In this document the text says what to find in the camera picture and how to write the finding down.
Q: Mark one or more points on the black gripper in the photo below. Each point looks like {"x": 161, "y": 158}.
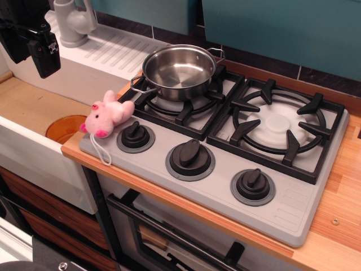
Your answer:
{"x": 29, "y": 17}

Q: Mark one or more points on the pink stuffed pig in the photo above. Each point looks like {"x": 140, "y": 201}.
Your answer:
{"x": 105, "y": 115}

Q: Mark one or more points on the stainless steel pan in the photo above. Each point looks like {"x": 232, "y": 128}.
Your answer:
{"x": 178, "y": 72}

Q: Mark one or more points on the grey toy faucet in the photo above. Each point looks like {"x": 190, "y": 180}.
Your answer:
{"x": 74, "y": 25}

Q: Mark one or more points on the orange plastic bowl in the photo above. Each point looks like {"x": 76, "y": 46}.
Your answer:
{"x": 64, "y": 128}

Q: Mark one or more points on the white sink unit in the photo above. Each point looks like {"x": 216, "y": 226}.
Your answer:
{"x": 29, "y": 105}

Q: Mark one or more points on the black left stove knob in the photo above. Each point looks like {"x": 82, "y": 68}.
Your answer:
{"x": 135, "y": 138}

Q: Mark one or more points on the black stove knob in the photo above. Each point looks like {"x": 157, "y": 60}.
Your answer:
{"x": 190, "y": 161}
{"x": 253, "y": 187}
{"x": 135, "y": 138}

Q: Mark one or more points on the black left burner grate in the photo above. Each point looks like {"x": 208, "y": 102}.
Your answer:
{"x": 194, "y": 118}

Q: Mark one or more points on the black burner grate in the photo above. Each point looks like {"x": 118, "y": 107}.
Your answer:
{"x": 293, "y": 133}
{"x": 194, "y": 118}

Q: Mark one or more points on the wooden drawer front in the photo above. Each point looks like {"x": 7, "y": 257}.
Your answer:
{"x": 56, "y": 222}

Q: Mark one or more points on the black middle stove knob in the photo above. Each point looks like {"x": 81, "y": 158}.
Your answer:
{"x": 190, "y": 161}

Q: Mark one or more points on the grey toy stove top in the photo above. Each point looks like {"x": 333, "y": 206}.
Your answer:
{"x": 286, "y": 218}

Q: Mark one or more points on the black right stove knob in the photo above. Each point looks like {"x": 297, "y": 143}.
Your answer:
{"x": 253, "y": 187}

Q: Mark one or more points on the black right burner grate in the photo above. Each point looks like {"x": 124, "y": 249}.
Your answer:
{"x": 293, "y": 133}

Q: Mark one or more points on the teal cabinet right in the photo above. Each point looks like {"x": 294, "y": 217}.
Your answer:
{"x": 322, "y": 35}

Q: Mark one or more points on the oven door with handle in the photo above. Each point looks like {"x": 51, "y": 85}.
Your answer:
{"x": 125, "y": 205}

